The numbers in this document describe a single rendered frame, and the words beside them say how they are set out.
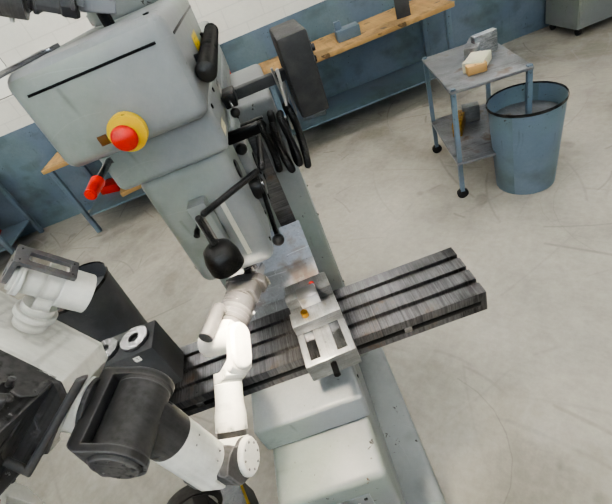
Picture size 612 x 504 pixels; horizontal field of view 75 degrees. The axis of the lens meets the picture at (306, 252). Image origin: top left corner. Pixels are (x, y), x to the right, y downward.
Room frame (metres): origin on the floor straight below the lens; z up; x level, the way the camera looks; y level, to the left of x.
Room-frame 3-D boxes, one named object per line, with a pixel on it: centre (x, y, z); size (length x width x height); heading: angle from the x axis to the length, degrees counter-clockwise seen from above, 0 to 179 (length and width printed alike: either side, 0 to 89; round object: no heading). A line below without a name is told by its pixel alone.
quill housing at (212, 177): (0.92, 0.16, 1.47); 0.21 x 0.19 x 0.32; 86
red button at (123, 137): (0.66, 0.19, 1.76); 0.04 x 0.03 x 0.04; 86
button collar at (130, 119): (0.68, 0.18, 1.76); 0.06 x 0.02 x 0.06; 86
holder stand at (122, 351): (0.97, 0.64, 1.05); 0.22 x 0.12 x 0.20; 88
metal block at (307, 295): (0.91, 0.05, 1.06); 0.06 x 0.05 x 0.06; 89
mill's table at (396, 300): (0.91, 0.17, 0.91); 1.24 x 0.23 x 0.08; 86
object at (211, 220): (0.80, 0.17, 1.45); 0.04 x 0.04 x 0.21; 86
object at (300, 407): (0.91, 0.17, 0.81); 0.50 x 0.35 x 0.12; 176
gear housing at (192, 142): (0.96, 0.16, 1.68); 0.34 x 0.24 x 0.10; 176
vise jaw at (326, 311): (0.85, 0.05, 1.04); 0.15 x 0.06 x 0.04; 89
